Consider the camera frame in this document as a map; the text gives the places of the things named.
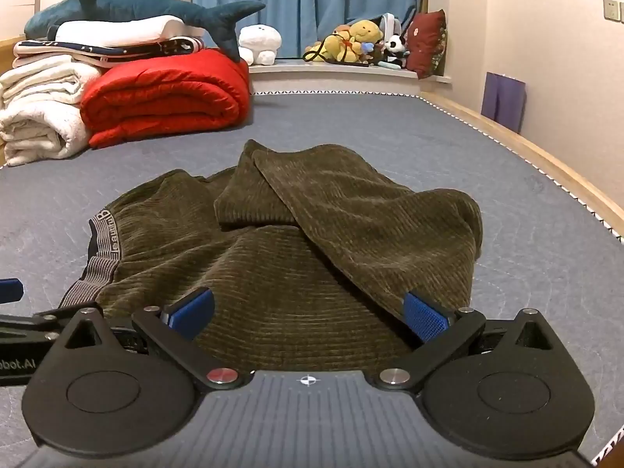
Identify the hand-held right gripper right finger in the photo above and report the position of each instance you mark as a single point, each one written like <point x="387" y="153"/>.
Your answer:
<point x="425" y="318"/>

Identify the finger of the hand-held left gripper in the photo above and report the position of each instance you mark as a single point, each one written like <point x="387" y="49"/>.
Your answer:
<point x="9" y="291"/>
<point x="34" y="325"/>

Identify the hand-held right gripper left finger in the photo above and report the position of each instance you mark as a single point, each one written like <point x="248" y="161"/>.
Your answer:
<point x="192" y="313"/>

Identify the white folded blanket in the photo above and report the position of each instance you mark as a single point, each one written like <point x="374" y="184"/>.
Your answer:
<point x="39" y="107"/>

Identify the grey quilted mattress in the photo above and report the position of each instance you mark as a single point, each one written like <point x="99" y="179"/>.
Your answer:
<point x="390" y="122"/>

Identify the red folded quilt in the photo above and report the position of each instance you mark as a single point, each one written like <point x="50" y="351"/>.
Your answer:
<point x="165" y="92"/>

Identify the purple board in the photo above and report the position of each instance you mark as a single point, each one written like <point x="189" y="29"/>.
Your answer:
<point x="504" y="102"/>

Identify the dark patterned folded blanket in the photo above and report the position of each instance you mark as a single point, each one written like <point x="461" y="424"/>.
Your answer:
<point x="97" y="51"/>

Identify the white window sill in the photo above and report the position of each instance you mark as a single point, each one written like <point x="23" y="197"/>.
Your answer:
<point x="341" y="75"/>

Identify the panda plush toy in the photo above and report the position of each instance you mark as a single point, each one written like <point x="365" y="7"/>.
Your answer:
<point x="395" y="48"/>

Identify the red cushion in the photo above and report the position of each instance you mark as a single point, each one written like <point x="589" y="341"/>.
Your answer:
<point x="426" y="44"/>

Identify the white round plush toy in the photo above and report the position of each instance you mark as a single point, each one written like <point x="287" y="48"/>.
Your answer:
<point x="259" y="41"/>

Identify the white pillow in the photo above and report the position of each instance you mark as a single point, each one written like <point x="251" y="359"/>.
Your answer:
<point x="122" y="29"/>

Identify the yellow bear plush toy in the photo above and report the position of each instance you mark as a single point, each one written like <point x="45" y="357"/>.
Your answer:
<point x="363" y="31"/>

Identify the white grey bag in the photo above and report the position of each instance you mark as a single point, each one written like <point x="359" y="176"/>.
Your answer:
<point x="392" y="24"/>

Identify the blue shark plush toy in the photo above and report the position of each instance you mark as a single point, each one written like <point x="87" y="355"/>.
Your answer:
<point x="122" y="7"/>

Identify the blue curtain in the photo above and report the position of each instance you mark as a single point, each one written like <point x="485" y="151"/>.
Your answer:
<point x="302" y="0"/>

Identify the white wall switch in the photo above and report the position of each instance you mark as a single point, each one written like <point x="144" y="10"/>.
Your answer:
<point x="613" y="9"/>

